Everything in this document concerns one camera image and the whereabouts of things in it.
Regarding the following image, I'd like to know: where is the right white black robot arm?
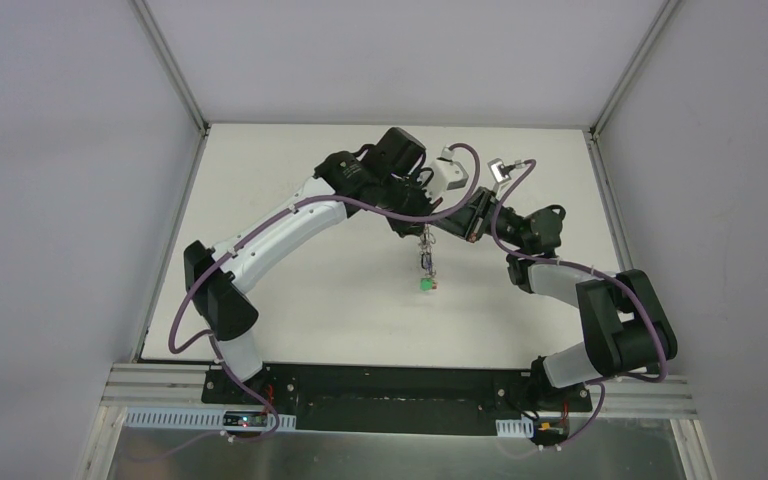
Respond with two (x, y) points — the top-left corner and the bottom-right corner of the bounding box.
(435, 187), (678, 410)

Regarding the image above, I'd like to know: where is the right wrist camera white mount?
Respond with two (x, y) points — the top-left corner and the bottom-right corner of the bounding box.
(487, 158), (525, 192)

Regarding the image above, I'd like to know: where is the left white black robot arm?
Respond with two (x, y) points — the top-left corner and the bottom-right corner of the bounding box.
(183, 127), (434, 405)

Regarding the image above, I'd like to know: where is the large metal keyring disc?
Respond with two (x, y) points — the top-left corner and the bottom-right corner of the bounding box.
(418, 224), (436, 279)

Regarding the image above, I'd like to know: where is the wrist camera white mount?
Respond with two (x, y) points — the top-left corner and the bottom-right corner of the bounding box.
(487, 158), (525, 192)
(423, 149), (469, 201)

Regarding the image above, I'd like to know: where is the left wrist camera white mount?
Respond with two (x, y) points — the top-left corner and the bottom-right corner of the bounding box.
(423, 149), (469, 201)

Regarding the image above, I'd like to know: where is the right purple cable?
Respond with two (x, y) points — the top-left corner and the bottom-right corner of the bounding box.
(489, 158), (669, 446)

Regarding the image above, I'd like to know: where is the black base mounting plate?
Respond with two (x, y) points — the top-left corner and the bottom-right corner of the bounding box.
(201, 363), (593, 436)

